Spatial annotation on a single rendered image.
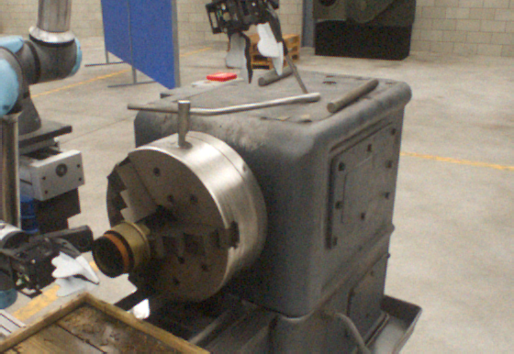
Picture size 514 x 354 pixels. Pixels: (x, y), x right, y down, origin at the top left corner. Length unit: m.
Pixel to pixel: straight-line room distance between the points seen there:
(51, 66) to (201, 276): 0.72
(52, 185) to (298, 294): 0.64
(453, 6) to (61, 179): 9.85
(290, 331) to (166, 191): 0.40
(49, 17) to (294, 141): 0.73
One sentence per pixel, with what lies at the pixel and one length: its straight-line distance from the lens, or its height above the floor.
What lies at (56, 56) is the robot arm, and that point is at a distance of 1.47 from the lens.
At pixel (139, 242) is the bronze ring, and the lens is 0.94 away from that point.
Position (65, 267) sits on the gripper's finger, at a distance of 0.91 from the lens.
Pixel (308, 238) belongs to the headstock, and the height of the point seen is 1.04.
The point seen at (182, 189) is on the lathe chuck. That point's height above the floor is 1.17.
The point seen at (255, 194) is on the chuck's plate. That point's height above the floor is 1.15.
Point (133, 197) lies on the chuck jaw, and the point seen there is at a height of 1.15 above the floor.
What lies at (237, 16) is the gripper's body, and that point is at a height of 1.46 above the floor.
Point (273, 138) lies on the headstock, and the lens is 1.03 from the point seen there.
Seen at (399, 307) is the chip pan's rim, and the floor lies 0.57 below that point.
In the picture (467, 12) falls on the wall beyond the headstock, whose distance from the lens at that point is 10.79.
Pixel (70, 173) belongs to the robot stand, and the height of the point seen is 1.07.
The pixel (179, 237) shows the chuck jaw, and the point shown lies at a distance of 0.94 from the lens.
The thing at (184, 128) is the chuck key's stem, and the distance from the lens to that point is 0.97.
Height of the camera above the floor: 1.54
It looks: 22 degrees down
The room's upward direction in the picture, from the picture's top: 2 degrees counter-clockwise
